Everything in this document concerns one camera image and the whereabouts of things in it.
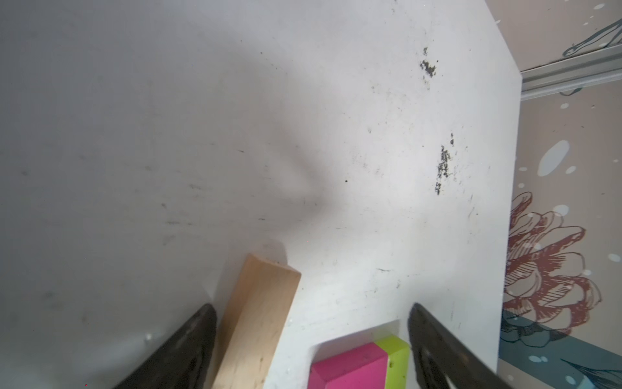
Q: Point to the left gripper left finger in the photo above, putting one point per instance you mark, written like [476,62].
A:
[183,360]

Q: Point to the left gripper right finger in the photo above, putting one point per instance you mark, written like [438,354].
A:
[441,360]

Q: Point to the green block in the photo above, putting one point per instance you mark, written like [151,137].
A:
[398,352]

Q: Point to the magenta block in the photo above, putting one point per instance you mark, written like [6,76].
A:
[359,368]

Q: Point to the natural wood block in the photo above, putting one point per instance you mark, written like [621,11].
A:
[252,324]

